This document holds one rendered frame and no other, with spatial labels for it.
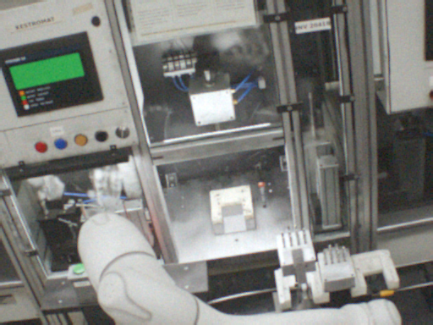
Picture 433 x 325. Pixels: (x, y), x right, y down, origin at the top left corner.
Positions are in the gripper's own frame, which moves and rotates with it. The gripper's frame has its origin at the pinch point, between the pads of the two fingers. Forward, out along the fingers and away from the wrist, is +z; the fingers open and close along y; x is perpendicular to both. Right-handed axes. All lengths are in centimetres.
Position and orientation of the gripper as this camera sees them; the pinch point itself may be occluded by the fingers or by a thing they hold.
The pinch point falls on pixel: (298, 264)
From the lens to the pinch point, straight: 182.2
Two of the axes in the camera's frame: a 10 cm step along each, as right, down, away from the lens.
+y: -1.5, -7.7, -6.2
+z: -0.6, -6.2, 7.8
